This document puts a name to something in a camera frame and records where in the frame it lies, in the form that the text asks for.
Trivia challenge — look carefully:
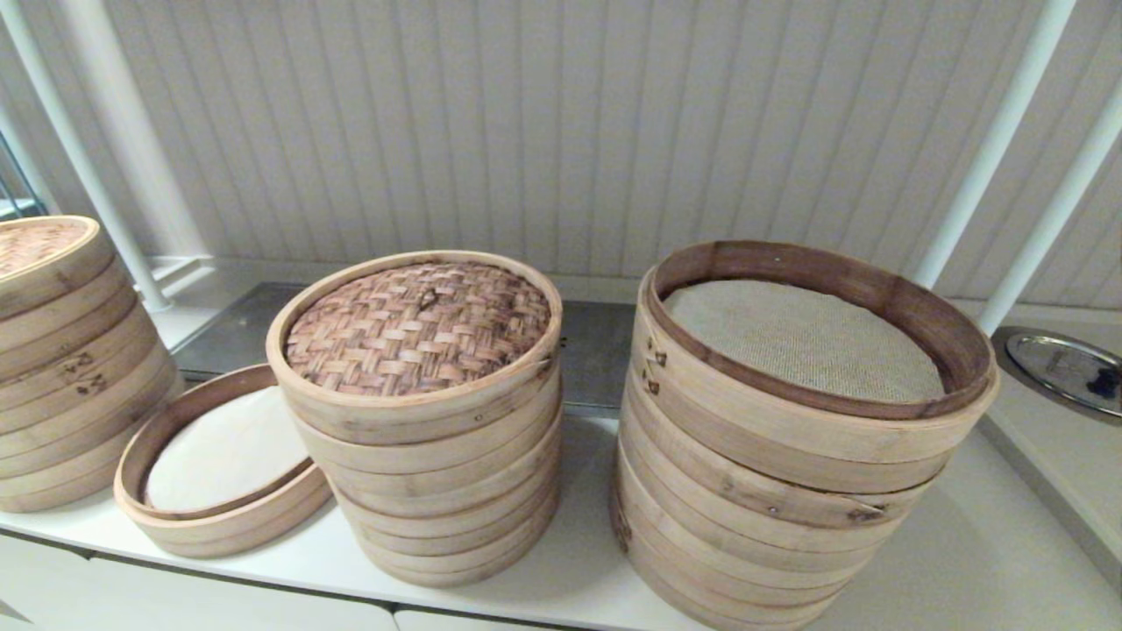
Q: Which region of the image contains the beige mesh steamer liner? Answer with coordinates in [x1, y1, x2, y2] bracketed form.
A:
[662, 279, 948, 406]

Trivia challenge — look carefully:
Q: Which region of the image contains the large bamboo steamer basket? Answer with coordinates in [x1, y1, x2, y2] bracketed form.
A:
[611, 456, 908, 612]
[611, 504, 864, 631]
[631, 239, 1002, 496]
[616, 386, 955, 566]

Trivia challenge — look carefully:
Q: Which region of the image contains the white cloth steamer liner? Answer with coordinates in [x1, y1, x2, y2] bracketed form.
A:
[143, 386, 309, 514]

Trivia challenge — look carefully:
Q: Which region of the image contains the round metal plate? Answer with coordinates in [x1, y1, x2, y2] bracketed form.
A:
[1006, 333, 1122, 417]

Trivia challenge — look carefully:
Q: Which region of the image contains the white metal pole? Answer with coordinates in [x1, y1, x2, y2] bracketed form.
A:
[0, 0, 174, 315]
[914, 0, 1079, 290]
[0, 101, 64, 217]
[977, 83, 1122, 337]

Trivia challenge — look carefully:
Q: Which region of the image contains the wide white post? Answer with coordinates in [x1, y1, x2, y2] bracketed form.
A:
[53, 0, 213, 259]

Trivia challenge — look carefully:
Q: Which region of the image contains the metal wire rack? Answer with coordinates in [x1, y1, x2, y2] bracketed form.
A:
[0, 131, 46, 220]

